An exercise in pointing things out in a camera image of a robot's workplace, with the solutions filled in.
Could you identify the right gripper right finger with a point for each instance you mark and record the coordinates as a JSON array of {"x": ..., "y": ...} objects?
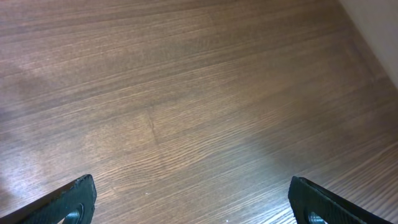
[{"x": 312, "y": 203}]

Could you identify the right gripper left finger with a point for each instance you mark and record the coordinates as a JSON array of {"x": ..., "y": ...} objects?
[{"x": 71, "y": 203}]

